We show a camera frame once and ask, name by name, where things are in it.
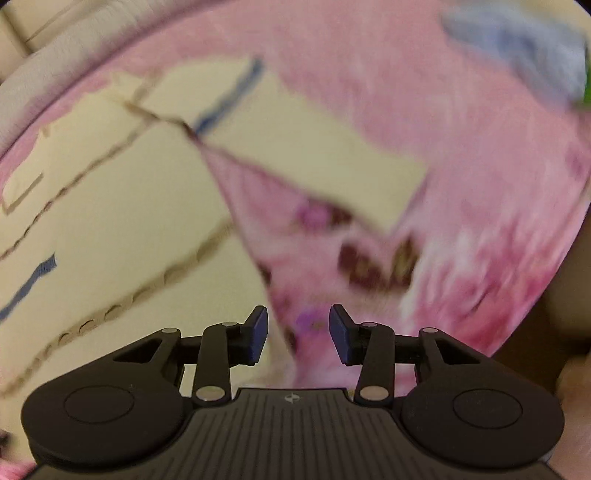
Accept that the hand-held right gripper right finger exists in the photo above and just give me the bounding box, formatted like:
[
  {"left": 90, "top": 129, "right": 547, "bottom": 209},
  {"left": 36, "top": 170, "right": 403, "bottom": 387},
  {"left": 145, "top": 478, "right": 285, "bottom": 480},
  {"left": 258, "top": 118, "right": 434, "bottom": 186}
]
[{"left": 329, "top": 304, "right": 486, "bottom": 408}]

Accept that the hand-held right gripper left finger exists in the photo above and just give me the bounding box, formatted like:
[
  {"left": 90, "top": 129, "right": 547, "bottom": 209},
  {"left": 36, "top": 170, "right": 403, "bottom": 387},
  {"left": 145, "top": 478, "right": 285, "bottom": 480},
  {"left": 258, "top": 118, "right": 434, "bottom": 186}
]
[{"left": 113, "top": 305, "right": 269, "bottom": 408}]

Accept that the cream garment with blue stripes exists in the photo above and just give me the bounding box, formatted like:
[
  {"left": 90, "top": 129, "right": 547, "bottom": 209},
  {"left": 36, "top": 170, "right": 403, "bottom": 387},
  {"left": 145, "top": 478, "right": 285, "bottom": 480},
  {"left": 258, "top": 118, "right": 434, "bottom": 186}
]
[{"left": 0, "top": 55, "right": 428, "bottom": 402}]

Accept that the pink floral blanket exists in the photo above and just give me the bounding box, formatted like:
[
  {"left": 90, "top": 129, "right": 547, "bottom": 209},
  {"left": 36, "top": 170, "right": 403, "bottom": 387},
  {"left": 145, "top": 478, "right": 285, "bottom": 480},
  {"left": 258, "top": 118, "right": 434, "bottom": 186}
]
[{"left": 0, "top": 0, "right": 591, "bottom": 480}]

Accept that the light blue cloth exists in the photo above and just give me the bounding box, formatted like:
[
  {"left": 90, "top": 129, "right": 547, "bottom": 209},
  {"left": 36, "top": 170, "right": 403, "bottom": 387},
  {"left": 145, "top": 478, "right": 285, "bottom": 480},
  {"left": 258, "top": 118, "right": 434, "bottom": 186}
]
[{"left": 441, "top": 0, "right": 589, "bottom": 104}]

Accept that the green item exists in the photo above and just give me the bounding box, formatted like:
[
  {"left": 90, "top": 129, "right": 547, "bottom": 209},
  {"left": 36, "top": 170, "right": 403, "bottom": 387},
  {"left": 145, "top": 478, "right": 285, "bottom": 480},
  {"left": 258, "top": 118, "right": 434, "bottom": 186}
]
[{"left": 573, "top": 60, "right": 591, "bottom": 112}]

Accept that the cream wardrobe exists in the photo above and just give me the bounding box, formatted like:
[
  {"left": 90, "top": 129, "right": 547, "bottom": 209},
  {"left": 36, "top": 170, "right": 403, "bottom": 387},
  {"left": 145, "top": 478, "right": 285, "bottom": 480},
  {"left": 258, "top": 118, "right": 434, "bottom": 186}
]
[{"left": 0, "top": 0, "right": 109, "bottom": 56}]

